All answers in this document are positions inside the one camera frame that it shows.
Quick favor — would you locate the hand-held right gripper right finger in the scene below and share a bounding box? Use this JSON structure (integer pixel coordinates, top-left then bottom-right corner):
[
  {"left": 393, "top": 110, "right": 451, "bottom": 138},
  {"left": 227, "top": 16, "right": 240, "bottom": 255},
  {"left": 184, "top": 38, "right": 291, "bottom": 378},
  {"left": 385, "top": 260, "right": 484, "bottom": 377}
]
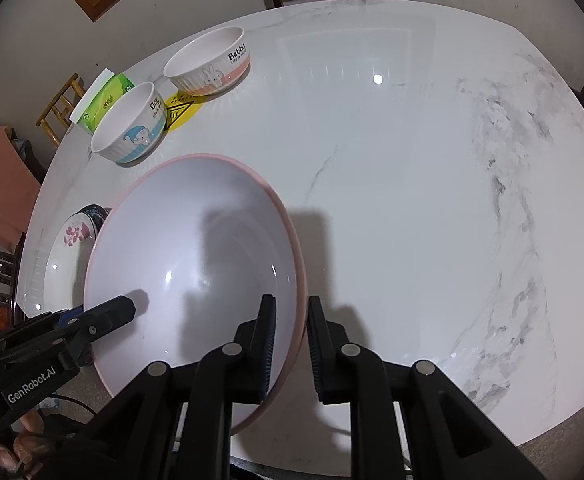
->
[{"left": 307, "top": 296, "right": 548, "bottom": 480}]

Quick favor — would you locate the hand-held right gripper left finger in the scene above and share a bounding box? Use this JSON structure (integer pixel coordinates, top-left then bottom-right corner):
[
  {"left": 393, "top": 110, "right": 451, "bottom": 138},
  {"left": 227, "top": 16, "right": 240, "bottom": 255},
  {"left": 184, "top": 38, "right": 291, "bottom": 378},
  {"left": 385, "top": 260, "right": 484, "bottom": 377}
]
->
[{"left": 79, "top": 294, "right": 278, "bottom": 480}]

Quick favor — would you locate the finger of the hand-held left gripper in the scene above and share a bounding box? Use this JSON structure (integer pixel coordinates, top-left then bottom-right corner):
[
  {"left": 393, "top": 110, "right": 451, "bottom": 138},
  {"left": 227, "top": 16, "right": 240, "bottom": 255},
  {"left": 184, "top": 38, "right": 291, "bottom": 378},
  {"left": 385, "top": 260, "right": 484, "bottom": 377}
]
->
[{"left": 52, "top": 295, "right": 138, "bottom": 357}]

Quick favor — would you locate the white plate with pink flower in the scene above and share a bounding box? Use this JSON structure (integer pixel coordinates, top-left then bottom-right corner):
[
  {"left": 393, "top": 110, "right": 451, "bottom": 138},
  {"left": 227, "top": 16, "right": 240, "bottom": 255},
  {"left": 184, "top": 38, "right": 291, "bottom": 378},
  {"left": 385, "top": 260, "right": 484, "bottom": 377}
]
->
[{"left": 43, "top": 210, "right": 104, "bottom": 318}]

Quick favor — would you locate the large blue floral plate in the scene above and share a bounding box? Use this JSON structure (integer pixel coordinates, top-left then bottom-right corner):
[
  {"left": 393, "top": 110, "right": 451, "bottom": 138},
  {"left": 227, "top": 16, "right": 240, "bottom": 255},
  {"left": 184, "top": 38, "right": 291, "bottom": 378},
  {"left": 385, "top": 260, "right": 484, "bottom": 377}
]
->
[{"left": 78, "top": 204, "right": 114, "bottom": 228}]

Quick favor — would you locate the white bowl with blue print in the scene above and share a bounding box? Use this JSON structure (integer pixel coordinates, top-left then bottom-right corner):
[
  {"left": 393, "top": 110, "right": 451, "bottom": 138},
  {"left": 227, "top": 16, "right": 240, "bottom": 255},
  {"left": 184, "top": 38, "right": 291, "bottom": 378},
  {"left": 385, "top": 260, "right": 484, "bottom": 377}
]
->
[{"left": 91, "top": 81, "right": 168, "bottom": 165}]

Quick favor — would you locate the white bowl with pink band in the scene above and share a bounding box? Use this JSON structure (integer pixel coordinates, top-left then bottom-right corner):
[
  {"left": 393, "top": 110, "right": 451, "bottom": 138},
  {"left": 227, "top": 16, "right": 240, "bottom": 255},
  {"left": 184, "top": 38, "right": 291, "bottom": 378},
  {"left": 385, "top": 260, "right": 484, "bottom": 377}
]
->
[{"left": 164, "top": 26, "right": 251, "bottom": 96}]

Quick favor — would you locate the person's left hand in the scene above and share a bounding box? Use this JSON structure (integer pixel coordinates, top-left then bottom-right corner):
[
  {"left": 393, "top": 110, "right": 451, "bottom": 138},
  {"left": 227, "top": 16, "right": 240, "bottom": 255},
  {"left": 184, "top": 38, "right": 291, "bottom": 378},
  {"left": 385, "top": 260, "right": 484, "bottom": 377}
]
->
[{"left": 0, "top": 402, "right": 48, "bottom": 478}]

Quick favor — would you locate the orange cloth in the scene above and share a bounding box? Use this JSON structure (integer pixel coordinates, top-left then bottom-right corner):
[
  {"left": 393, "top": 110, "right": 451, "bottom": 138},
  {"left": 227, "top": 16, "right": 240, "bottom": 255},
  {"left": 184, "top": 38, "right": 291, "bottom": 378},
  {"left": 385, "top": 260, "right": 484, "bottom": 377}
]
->
[{"left": 0, "top": 125, "right": 43, "bottom": 246}]

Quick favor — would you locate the bamboo chair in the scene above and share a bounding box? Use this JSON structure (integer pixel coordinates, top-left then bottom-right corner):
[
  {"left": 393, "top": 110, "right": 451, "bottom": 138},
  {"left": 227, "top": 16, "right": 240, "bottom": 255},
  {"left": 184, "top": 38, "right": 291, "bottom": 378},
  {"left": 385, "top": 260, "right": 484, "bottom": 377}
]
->
[{"left": 36, "top": 72, "right": 85, "bottom": 148}]

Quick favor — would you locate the round yellow warning sticker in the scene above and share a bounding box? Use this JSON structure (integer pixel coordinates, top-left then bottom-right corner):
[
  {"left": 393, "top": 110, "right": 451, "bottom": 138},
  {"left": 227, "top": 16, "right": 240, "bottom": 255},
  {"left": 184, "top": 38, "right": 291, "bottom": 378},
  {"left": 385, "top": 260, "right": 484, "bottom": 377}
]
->
[{"left": 164, "top": 92, "right": 205, "bottom": 131}]

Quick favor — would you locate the green tissue pack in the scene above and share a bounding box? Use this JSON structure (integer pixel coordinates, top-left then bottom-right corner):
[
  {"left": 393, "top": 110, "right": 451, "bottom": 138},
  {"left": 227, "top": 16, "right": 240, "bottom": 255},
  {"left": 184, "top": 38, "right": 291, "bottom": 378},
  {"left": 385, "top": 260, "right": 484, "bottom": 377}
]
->
[{"left": 70, "top": 68, "right": 135, "bottom": 133}]

